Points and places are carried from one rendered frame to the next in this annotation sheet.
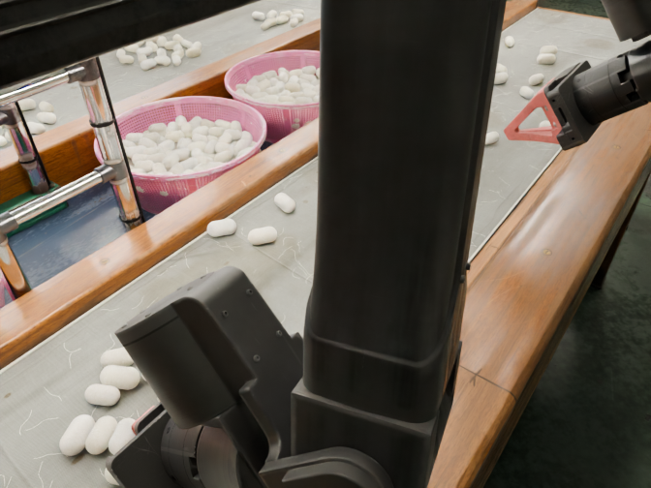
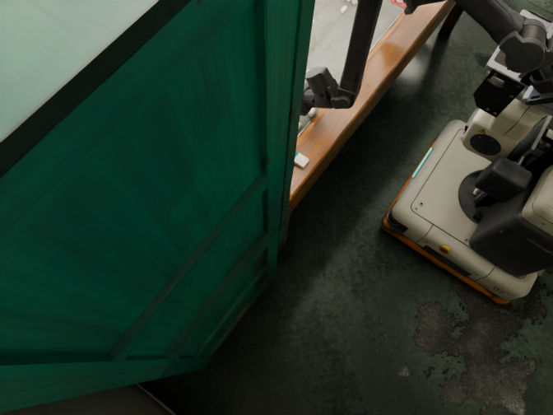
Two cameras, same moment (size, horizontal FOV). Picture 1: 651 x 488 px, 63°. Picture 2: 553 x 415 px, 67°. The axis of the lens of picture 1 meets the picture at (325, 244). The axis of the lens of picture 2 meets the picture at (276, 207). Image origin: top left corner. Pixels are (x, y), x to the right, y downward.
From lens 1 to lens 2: 105 cm
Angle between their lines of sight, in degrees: 31
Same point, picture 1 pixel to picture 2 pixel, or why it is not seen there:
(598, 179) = (424, 13)
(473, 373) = (367, 84)
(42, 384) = not seen: hidden behind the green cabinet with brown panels
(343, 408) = (345, 90)
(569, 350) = (420, 72)
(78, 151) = not seen: outside the picture
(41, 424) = not seen: hidden behind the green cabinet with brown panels
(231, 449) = (323, 97)
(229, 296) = (326, 72)
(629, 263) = (467, 24)
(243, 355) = (328, 82)
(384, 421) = (350, 92)
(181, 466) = (309, 101)
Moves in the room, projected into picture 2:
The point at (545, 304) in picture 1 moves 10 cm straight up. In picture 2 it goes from (391, 64) to (399, 45)
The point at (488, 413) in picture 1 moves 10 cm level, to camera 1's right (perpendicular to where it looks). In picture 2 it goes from (369, 95) to (397, 95)
